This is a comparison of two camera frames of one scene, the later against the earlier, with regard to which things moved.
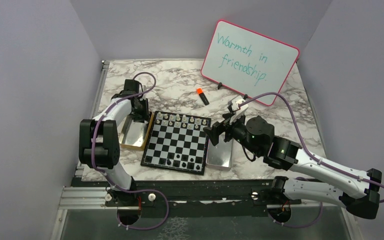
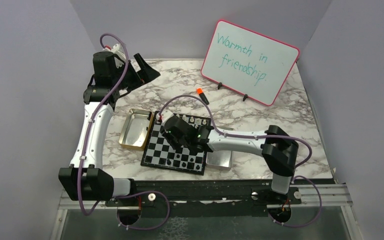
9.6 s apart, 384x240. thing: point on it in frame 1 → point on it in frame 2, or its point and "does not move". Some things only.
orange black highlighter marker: x=200 y=92 does not move
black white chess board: x=176 y=142 does not move
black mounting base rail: x=201 y=198 does not move
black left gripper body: x=142 y=112 → x=131 y=79
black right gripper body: x=237 y=130 → x=174 y=142
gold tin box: x=134 y=135 does not move
